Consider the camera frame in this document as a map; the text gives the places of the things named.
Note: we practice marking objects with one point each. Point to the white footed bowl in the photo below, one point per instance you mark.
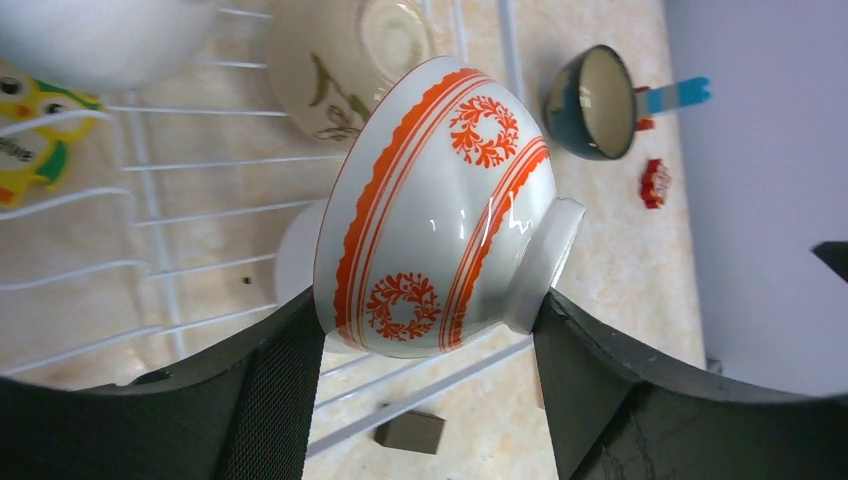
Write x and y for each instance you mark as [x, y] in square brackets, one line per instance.
[104, 46]

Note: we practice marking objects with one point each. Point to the plain white bowl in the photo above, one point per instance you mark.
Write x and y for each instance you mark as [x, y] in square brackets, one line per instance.
[298, 255]

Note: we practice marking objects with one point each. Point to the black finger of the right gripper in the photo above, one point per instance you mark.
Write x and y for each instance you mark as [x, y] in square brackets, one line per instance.
[834, 254]

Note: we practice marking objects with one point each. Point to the beige leaf pattern bowl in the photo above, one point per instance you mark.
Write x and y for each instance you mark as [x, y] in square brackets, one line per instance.
[329, 63]

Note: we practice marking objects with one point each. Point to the dark bowl cream inside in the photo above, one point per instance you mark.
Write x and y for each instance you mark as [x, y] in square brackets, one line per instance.
[590, 108]

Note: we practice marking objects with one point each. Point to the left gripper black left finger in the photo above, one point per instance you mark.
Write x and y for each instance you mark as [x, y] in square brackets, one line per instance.
[240, 409]

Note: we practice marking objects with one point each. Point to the dark brown wooden block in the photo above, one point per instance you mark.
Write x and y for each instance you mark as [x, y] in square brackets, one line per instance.
[412, 431]

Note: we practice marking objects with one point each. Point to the white wire dish rack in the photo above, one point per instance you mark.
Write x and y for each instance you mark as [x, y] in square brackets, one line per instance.
[163, 239]

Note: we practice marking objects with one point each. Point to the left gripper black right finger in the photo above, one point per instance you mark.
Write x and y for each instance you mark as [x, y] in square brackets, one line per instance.
[618, 408]

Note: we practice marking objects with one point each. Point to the red owl number toy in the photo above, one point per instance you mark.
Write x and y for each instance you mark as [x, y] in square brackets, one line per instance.
[655, 184]

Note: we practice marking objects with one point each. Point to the toy brick car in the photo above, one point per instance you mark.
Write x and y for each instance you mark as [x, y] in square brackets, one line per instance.
[651, 102]

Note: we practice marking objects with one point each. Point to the yellow penguin toy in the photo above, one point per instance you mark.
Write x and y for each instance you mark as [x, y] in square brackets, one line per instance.
[42, 154]

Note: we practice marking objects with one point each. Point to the white orange patterned bowl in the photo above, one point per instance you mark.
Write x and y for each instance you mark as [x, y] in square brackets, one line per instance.
[445, 220]

